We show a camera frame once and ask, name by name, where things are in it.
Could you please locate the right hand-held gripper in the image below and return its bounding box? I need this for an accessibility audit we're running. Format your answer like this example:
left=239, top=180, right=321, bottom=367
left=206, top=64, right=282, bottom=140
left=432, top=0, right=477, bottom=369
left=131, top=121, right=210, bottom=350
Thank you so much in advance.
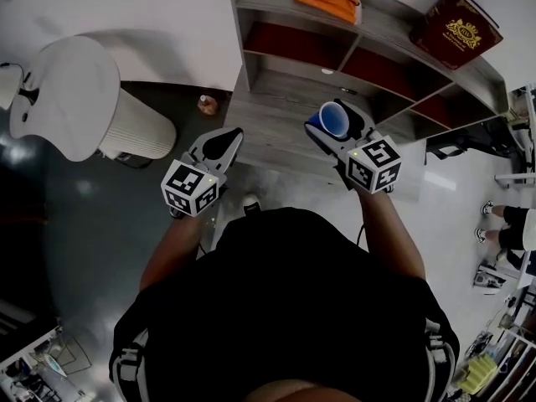
left=304, top=98, right=402, bottom=195

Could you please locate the grey wooden shelf unit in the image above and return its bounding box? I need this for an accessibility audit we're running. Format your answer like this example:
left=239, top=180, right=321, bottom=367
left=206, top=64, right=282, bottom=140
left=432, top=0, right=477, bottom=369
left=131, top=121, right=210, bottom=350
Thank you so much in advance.
left=229, top=0, right=510, bottom=142

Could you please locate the person's left forearm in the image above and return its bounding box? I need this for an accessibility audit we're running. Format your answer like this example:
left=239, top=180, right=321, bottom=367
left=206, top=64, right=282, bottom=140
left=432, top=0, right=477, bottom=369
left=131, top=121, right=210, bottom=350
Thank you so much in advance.
left=138, top=214, right=202, bottom=292

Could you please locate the blue cup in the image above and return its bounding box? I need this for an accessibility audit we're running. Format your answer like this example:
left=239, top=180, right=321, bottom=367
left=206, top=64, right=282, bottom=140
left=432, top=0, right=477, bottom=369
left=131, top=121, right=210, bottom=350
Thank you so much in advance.
left=307, top=100, right=351, bottom=138

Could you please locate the maroon gold-printed box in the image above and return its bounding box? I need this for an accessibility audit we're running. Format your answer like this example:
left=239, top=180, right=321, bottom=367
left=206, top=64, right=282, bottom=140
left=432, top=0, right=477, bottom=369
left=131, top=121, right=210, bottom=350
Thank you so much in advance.
left=409, top=0, right=505, bottom=71

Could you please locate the yellow sponge pack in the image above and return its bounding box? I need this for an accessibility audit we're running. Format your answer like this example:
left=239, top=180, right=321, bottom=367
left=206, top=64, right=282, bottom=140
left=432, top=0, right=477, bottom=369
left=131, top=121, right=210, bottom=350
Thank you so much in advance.
left=460, top=357, right=498, bottom=395

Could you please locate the orange drink bottle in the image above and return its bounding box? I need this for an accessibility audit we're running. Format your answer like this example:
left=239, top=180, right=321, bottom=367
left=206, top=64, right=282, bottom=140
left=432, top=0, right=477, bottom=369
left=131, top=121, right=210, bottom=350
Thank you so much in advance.
left=197, top=94, right=219, bottom=116

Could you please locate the white round appliance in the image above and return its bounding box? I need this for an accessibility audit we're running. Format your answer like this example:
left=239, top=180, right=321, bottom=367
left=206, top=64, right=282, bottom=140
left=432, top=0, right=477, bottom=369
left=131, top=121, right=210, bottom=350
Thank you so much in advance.
left=8, top=34, right=178, bottom=163

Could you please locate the person's right forearm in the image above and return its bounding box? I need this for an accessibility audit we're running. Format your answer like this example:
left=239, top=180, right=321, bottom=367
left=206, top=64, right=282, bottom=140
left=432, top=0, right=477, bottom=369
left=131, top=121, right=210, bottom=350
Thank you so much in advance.
left=356, top=188, right=427, bottom=280

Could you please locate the person's black shirt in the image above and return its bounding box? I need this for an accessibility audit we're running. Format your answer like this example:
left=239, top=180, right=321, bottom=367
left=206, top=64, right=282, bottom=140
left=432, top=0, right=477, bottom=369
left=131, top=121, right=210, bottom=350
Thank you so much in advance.
left=108, top=206, right=460, bottom=402

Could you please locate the black office chair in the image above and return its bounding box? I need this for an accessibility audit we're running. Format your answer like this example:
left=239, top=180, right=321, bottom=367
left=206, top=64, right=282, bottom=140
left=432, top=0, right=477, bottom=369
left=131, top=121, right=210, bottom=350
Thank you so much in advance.
left=425, top=119, right=516, bottom=167

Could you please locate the grey wooden shelf desk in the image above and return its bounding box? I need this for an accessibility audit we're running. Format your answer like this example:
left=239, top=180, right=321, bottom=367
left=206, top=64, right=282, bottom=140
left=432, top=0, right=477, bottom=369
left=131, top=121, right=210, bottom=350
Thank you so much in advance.
left=221, top=0, right=510, bottom=179

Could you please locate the person's white shoe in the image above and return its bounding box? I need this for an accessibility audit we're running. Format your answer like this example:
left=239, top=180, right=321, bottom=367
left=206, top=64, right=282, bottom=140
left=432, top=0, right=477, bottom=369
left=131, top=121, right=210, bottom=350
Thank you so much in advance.
left=241, top=193, right=263, bottom=214

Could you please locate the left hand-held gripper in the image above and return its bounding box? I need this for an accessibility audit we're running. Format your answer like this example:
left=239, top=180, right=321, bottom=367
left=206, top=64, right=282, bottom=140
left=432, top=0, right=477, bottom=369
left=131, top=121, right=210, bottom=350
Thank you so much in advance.
left=160, top=127, right=245, bottom=217

